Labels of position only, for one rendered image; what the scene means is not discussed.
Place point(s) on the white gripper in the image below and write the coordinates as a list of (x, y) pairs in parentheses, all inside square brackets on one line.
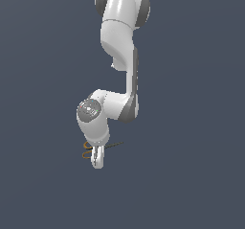
[(99, 156)]

